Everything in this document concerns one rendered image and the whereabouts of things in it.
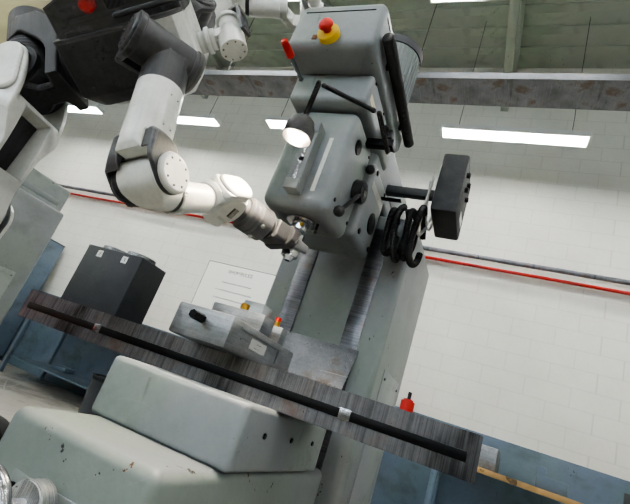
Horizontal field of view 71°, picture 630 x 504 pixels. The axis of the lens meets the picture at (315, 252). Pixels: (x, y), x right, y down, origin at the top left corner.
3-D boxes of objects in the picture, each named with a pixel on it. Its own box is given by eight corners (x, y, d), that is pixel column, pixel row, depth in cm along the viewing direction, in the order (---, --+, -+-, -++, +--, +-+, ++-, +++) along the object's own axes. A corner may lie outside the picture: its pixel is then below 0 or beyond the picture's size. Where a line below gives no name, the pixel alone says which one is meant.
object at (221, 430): (227, 475, 74) (253, 404, 78) (85, 410, 88) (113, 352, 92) (316, 472, 117) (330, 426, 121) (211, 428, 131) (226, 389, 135)
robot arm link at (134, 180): (221, 212, 95) (159, 209, 77) (183, 218, 99) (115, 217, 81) (215, 163, 95) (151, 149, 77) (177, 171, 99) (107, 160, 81)
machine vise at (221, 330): (222, 348, 90) (242, 298, 94) (167, 330, 96) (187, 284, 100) (285, 378, 120) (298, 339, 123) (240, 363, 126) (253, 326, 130)
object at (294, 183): (295, 187, 111) (321, 121, 118) (282, 186, 113) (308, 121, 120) (301, 196, 115) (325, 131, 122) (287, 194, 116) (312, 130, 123)
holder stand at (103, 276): (113, 317, 122) (145, 253, 129) (58, 299, 131) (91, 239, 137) (140, 328, 133) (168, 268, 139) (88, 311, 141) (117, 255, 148)
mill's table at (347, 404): (474, 484, 74) (483, 435, 77) (16, 314, 124) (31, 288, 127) (473, 480, 94) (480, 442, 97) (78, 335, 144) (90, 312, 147)
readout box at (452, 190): (460, 212, 131) (474, 154, 138) (429, 208, 134) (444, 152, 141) (461, 242, 148) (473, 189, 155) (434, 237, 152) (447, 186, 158)
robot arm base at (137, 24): (114, 63, 83) (143, 8, 81) (107, 55, 93) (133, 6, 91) (184, 107, 92) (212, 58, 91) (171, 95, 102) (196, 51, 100)
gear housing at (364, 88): (366, 101, 117) (376, 72, 120) (286, 98, 127) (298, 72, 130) (387, 173, 146) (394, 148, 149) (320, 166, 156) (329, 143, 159)
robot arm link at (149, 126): (142, 166, 72) (170, 66, 81) (84, 178, 77) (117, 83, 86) (186, 201, 81) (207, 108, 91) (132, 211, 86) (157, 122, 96)
